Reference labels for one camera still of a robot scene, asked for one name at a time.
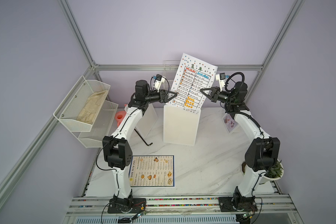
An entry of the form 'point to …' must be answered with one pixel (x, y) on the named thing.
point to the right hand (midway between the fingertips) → (201, 92)
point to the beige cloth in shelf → (91, 107)
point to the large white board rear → (147, 121)
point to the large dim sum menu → (152, 171)
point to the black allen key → (143, 139)
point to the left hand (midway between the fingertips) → (174, 95)
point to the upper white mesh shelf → (78, 110)
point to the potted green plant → (276, 171)
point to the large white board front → (180, 126)
